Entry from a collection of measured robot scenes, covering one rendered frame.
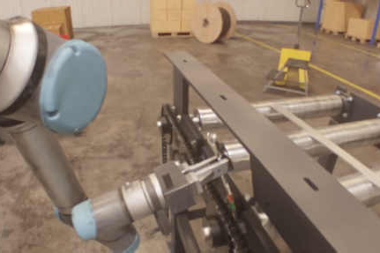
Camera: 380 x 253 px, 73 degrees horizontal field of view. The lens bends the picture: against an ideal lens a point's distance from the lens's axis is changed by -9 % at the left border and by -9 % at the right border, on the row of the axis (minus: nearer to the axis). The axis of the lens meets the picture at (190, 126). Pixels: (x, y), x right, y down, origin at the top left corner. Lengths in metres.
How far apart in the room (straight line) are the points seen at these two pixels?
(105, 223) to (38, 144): 0.19
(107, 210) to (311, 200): 0.35
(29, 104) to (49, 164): 0.25
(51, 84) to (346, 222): 0.37
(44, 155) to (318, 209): 0.46
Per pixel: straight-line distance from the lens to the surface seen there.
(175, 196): 0.51
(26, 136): 0.53
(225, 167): 0.57
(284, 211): 0.55
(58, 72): 0.31
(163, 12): 7.87
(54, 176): 0.59
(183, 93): 1.05
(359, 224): 0.39
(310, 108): 1.44
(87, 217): 0.55
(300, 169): 0.44
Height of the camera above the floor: 1.41
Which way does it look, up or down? 28 degrees down
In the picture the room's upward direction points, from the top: 1 degrees clockwise
